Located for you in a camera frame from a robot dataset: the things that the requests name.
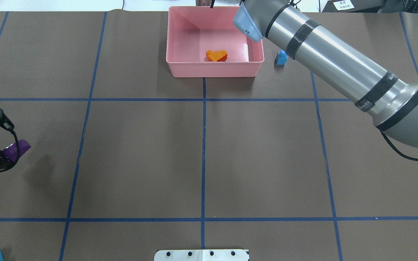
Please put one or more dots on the small blue block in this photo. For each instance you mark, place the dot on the small blue block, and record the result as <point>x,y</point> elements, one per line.
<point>281,58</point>

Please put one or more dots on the pink plastic box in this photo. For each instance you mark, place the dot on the pink plastic box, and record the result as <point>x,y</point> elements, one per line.
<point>192,30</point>

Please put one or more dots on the orange block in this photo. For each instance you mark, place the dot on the orange block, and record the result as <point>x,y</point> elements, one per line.
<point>216,56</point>

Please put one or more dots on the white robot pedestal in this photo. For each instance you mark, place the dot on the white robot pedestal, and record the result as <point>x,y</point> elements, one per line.
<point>202,255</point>

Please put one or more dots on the purple block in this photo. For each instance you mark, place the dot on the purple block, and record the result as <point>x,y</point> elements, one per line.
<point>11,152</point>

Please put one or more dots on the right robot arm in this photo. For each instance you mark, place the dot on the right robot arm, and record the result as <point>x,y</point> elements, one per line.
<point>392,103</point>

